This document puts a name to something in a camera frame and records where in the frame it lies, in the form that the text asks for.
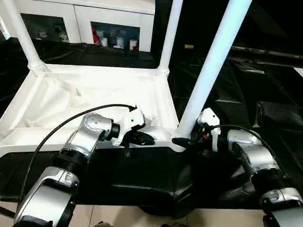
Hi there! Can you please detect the white plastic table leg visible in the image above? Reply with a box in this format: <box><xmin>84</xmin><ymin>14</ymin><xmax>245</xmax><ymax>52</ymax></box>
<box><xmin>0</xmin><ymin>0</ymin><xmax>47</xmax><ymax>71</ymax></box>
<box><xmin>157</xmin><ymin>0</ymin><xmax>184</xmax><ymax>75</ymax></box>
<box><xmin>176</xmin><ymin>0</ymin><xmax>252</xmax><ymax>142</ymax></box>

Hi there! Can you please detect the white plastic table top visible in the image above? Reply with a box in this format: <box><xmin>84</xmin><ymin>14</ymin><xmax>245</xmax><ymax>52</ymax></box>
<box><xmin>0</xmin><ymin>64</ymin><xmax>186</xmax><ymax>157</ymax></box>

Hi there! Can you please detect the black plastic mat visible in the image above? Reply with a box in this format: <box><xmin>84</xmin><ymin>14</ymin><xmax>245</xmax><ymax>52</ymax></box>
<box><xmin>0</xmin><ymin>38</ymin><xmax>303</xmax><ymax>219</ymax></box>

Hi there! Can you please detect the black metal rod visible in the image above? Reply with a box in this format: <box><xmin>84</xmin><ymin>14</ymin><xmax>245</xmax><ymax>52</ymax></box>
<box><xmin>232</xmin><ymin>45</ymin><xmax>303</xmax><ymax>59</ymax></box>

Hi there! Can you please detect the white glass-door cabinet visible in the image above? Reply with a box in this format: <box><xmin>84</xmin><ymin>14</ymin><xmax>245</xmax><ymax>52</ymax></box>
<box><xmin>0</xmin><ymin>0</ymin><xmax>156</xmax><ymax>52</ymax></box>

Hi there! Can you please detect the black tripod leg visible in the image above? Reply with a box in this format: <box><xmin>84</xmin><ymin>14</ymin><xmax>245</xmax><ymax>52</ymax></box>
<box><xmin>0</xmin><ymin>205</ymin><xmax>17</xmax><ymax>218</ymax></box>

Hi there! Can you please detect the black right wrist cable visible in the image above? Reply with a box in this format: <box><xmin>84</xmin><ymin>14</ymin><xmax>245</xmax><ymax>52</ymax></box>
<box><xmin>207</xmin><ymin>125</ymin><xmax>280</xmax><ymax>166</ymax></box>

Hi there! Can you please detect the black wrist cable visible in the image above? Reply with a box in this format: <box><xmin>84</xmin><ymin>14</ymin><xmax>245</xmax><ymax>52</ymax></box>
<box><xmin>17</xmin><ymin>104</ymin><xmax>138</xmax><ymax>209</ymax></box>
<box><xmin>207</xmin><ymin>125</ymin><xmax>280</xmax><ymax>166</ymax></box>

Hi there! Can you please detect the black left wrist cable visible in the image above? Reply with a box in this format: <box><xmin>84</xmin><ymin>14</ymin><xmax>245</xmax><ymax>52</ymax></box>
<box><xmin>17</xmin><ymin>104</ymin><xmax>138</xmax><ymax>209</ymax></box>

